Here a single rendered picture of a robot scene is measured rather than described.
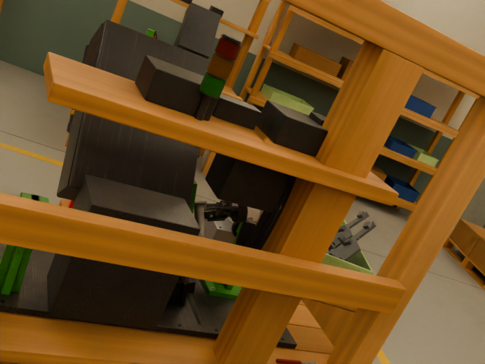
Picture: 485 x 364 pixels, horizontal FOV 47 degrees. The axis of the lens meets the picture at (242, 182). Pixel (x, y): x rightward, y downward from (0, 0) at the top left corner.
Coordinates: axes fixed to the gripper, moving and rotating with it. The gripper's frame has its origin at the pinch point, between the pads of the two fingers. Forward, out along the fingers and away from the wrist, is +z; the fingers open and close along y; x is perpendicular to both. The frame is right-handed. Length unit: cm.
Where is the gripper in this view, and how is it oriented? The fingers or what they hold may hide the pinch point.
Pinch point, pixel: (201, 211)
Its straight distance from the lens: 175.0
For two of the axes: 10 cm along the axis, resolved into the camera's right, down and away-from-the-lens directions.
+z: -9.3, 0.0, -3.8
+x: 1.2, 9.4, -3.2
